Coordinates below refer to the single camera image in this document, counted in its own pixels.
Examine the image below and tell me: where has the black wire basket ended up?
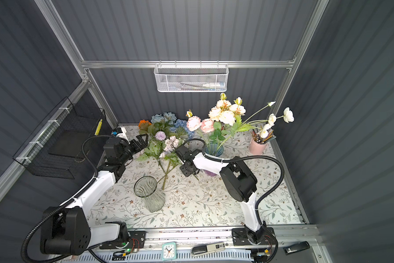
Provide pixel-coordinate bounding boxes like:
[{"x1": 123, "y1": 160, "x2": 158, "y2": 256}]
[{"x1": 13, "y1": 98, "x2": 109, "y2": 179}]

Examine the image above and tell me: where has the orange flower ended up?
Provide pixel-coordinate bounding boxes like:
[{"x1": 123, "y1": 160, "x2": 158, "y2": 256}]
[{"x1": 138, "y1": 120, "x2": 152, "y2": 130}]

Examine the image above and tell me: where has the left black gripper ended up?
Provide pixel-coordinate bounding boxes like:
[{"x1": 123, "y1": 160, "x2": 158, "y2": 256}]
[{"x1": 118, "y1": 133, "x2": 147, "y2": 165}]

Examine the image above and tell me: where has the pale pink peony flower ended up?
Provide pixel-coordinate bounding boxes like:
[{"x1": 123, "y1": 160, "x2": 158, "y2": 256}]
[{"x1": 208, "y1": 93, "x2": 236, "y2": 144}]

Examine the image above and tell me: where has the right black corrugated cable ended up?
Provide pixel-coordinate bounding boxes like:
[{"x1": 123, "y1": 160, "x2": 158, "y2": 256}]
[{"x1": 182, "y1": 137, "x2": 285, "y2": 227}]

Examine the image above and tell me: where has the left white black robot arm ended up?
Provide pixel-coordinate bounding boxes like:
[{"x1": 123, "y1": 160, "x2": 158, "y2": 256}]
[{"x1": 40, "y1": 134, "x2": 148, "y2": 255}]

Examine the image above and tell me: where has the white wire mesh basket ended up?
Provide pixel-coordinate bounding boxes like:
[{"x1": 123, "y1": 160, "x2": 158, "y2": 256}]
[{"x1": 154, "y1": 64, "x2": 229, "y2": 93}]

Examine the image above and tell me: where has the cream peach rose stem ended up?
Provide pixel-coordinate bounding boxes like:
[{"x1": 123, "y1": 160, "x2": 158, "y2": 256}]
[{"x1": 228, "y1": 97, "x2": 246, "y2": 127}]

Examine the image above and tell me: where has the black corrugated cable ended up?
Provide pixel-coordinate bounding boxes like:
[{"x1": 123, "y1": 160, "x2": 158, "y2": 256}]
[
  {"x1": 182, "y1": 137, "x2": 285, "y2": 227},
  {"x1": 20, "y1": 134, "x2": 132, "y2": 263}
]

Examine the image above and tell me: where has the pink pencil cup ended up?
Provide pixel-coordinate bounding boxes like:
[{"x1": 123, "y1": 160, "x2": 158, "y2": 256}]
[{"x1": 249, "y1": 139, "x2": 267, "y2": 155}]

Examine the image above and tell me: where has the light blue flower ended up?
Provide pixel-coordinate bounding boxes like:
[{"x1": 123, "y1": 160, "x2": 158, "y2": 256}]
[{"x1": 150, "y1": 112, "x2": 177, "y2": 125}]

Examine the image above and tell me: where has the clear ribbed glass vase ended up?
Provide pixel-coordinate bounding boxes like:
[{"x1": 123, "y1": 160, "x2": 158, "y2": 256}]
[{"x1": 134, "y1": 176, "x2": 166, "y2": 213}]

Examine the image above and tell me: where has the lilac small blossom sprig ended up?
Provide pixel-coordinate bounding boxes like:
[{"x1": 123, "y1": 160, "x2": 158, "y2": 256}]
[{"x1": 159, "y1": 135, "x2": 180, "y2": 190}]

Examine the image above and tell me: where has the blue purple glass vase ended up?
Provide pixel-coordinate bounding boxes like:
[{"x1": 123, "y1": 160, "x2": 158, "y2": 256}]
[{"x1": 205, "y1": 142, "x2": 224, "y2": 157}]

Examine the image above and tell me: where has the small green alarm clock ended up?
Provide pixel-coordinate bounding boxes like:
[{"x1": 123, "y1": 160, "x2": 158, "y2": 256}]
[{"x1": 161, "y1": 242, "x2": 177, "y2": 261}]

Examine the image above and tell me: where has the white poppy flower stem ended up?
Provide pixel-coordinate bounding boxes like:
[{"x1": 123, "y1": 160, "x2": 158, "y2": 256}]
[{"x1": 240, "y1": 101, "x2": 295, "y2": 133}]

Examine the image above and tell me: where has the pink rose stem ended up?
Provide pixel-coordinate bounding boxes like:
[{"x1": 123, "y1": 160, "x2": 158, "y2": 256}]
[{"x1": 186, "y1": 110, "x2": 215, "y2": 139}]

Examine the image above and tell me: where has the left black corrugated cable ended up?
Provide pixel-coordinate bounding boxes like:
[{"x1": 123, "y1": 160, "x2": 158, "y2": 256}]
[{"x1": 20, "y1": 134, "x2": 132, "y2": 263}]

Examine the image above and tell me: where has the blue hydrangea flower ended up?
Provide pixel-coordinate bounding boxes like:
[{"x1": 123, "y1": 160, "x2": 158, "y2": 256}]
[{"x1": 170, "y1": 119, "x2": 194, "y2": 139}]

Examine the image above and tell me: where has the floral patterned table mat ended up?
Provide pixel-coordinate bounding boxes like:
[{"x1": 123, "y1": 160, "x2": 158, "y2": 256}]
[{"x1": 87, "y1": 132, "x2": 303, "y2": 229}]

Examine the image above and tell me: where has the purple pompom flower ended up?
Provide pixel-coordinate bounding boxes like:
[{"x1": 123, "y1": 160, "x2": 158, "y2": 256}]
[{"x1": 155, "y1": 131, "x2": 166, "y2": 141}]

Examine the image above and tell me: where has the black flat device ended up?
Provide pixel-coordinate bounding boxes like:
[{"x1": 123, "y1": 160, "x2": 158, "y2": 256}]
[{"x1": 283, "y1": 241, "x2": 311, "y2": 255}]

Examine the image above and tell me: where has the grey stapler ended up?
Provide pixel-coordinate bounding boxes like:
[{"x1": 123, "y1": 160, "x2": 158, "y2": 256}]
[{"x1": 190, "y1": 242, "x2": 226, "y2": 256}]

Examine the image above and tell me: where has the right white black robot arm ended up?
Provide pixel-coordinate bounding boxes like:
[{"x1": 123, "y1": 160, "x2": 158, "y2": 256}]
[{"x1": 175, "y1": 145, "x2": 263, "y2": 244}]

